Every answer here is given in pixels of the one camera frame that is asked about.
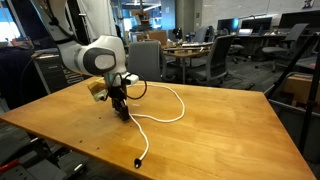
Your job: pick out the white fabric curtain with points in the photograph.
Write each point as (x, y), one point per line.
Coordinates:
(100, 16)

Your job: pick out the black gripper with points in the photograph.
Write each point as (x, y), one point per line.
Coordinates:
(118, 92)

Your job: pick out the grey fabric office chair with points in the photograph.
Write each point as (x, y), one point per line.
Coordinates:
(146, 61)

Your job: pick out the open laptop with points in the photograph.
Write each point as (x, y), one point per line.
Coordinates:
(245, 32)

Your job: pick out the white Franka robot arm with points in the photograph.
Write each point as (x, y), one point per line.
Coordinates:
(76, 53)

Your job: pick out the tan wrist camera block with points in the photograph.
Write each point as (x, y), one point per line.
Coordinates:
(98, 88)

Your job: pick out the black computer monitor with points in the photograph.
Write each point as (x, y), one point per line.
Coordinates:
(256, 23)
(228, 24)
(298, 19)

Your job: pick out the brown cardboard piece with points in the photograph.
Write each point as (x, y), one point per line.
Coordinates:
(298, 88)

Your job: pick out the black drawer cabinet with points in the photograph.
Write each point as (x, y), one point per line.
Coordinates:
(60, 78)

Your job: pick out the drone wall picture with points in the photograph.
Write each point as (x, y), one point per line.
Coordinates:
(308, 4)

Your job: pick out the black tripod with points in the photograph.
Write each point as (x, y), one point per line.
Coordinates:
(311, 100)

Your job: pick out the dark grey swivel chair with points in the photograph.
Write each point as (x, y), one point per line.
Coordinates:
(218, 56)

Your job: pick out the grey plastic bin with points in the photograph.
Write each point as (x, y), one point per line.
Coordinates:
(290, 123)

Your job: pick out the wooden top desk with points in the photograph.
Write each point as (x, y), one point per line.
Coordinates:
(186, 52)

